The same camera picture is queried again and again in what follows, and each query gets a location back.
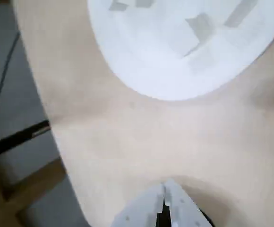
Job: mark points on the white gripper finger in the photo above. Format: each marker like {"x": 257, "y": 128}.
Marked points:
{"x": 184, "y": 208}
{"x": 139, "y": 210}

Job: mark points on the white round plate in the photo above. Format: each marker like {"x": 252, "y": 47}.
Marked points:
{"x": 151, "y": 71}

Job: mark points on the black metal bar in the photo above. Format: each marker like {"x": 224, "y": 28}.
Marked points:
{"x": 14, "y": 139}

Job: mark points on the light wooden frame furniture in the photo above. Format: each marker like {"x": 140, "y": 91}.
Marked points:
{"x": 33, "y": 179}

